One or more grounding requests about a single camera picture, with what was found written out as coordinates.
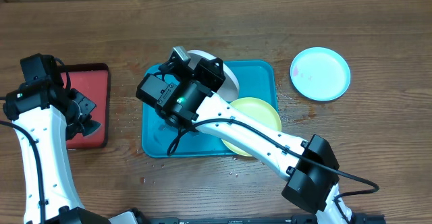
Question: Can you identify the dark red tray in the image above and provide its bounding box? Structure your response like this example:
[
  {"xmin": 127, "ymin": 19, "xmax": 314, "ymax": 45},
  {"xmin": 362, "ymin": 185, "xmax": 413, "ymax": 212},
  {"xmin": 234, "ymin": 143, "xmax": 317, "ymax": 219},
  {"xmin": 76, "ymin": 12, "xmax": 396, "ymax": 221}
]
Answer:
[{"xmin": 66, "ymin": 63, "xmax": 111, "ymax": 150}]

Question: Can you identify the teal plastic tray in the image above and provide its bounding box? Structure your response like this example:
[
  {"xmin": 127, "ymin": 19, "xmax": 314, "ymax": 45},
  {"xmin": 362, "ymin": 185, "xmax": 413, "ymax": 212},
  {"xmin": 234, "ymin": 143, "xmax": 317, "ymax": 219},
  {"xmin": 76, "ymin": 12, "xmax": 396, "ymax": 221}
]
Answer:
[{"xmin": 141, "ymin": 60, "xmax": 278, "ymax": 158}]

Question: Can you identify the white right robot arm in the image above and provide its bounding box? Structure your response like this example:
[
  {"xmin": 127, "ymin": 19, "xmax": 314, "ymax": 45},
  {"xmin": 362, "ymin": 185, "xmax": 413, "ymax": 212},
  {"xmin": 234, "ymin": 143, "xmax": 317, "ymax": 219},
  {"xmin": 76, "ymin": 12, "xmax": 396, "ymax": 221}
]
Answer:
[{"xmin": 154, "ymin": 51, "xmax": 355, "ymax": 223}]

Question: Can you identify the yellow plate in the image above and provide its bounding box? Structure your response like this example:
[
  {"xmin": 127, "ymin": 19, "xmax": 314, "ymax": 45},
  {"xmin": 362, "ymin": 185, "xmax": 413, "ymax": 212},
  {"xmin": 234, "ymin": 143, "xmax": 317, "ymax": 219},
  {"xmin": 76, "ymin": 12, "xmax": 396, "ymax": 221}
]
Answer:
[{"xmin": 221, "ymin": 96, "xmax": 282, "ymax": 157}]

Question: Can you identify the dark green bow-shaped sponge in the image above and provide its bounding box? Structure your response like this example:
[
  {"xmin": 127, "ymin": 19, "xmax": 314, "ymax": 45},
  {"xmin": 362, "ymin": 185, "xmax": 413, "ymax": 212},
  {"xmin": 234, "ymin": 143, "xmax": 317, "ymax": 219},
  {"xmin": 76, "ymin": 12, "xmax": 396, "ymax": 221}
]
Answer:
[{"xmin": 82, "ymin": 120, "xmax": 101, "ymax": 137}]

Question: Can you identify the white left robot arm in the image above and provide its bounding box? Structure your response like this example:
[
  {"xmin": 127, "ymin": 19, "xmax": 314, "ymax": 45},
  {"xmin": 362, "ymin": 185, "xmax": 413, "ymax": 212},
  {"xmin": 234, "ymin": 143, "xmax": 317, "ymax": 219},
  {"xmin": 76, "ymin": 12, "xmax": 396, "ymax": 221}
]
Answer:
[{"xmin": 1, "ymin": 53, "xmax": 150, "ymax": 224}]

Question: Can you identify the white plate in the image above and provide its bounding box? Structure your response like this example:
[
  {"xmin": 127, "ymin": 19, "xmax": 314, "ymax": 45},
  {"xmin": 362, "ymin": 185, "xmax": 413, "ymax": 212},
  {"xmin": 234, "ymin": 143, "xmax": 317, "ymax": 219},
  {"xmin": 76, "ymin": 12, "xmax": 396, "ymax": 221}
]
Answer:
[{"xmin": 188, "ymin": 50, "xmax": 240, "ymax": 102}]

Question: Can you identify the light blue plate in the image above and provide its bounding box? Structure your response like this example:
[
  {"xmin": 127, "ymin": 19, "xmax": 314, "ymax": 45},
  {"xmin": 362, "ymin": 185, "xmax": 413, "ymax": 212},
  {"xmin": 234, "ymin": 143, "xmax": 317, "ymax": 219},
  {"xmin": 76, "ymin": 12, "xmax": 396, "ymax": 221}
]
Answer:
[{"xmin": 290, "ymin": 47, "xmax": 351, "ymax": 102}]

